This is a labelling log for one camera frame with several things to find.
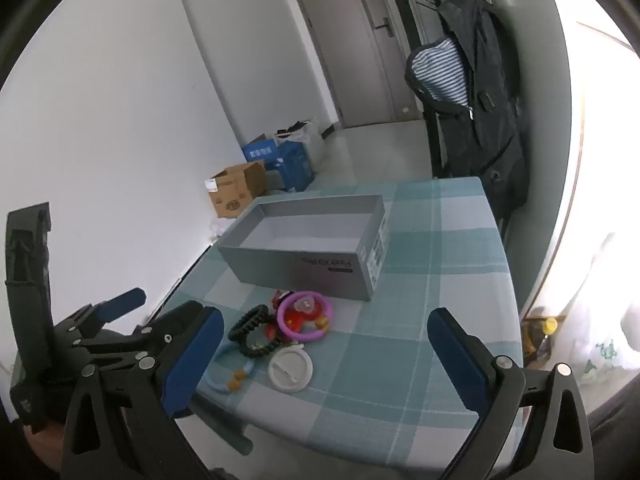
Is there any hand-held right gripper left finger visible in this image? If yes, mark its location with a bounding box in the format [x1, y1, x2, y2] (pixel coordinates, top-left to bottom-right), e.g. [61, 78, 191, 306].
[60, 305, 224, 480]

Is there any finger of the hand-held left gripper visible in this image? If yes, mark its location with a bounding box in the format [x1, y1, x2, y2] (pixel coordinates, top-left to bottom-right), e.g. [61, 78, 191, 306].
[129, 300, 207, 359]
[70, 287, 147, 333]

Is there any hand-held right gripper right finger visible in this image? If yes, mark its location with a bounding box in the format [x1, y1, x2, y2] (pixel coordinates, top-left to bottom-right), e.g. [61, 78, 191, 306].
[427, 307, 596, 480]

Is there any light blue bracelet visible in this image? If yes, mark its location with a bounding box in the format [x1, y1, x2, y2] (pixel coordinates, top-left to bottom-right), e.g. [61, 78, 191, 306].
[206, 342, 307, 395]

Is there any black large bead bracelet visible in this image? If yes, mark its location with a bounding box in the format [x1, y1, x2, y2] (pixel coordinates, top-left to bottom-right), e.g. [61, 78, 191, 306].
[228, 305, 271, 343]

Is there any dark small bead bracelet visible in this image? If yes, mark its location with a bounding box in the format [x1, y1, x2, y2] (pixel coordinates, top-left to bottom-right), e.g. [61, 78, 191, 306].
[237, 330, 296, 361]

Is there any pink bracelet with red charm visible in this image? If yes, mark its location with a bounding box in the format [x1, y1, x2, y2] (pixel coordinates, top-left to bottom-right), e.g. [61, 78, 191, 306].
[271, 290, 335, 343]

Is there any small round case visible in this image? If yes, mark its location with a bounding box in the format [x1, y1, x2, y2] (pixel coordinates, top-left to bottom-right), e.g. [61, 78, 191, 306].
[267, 349, 315, 392]

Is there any grey cardboard box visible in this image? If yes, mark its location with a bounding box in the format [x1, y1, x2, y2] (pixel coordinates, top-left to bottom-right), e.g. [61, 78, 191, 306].
[216, 194, 390, 302]

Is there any teal plaid tablecloth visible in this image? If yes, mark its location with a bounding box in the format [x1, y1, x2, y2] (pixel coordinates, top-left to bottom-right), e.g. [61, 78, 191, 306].
[170, 177, 525, 466]

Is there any yellow capped bottle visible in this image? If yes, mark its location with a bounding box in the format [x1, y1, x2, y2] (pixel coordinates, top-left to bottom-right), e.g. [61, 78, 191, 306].
[535, 317, 558, 361]

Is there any brown cardboard box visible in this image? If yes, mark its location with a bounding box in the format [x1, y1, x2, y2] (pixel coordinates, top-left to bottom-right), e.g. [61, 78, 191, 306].
[210, 161, 267, 218]

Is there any white floral cloth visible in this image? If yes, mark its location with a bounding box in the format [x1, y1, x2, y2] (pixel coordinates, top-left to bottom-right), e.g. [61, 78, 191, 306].
[550, 232, 640, 386]

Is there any blue cardboard box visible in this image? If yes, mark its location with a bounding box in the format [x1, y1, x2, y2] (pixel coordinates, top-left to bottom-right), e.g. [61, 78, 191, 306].
[265, 141, 316, 192]
[242, 133, 281, 163]

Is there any white bag with black items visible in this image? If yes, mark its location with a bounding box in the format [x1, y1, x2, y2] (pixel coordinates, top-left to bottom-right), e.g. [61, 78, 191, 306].
[274, 119, 326, 163]

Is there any black jacket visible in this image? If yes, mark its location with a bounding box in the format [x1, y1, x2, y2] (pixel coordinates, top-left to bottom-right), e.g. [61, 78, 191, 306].
[405, 0, 531, 211]

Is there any blue white striped shirt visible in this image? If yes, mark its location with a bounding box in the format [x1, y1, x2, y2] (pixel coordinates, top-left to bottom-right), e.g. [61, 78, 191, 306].
[414, 40, 473, 106]

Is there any grey door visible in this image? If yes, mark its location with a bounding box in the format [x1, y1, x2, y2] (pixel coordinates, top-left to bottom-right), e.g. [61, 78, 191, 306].
[286, 0, 401, 129]

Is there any black standing frame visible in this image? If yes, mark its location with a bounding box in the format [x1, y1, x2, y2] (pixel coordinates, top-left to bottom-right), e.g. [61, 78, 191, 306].
[382, 0, 446, 178]

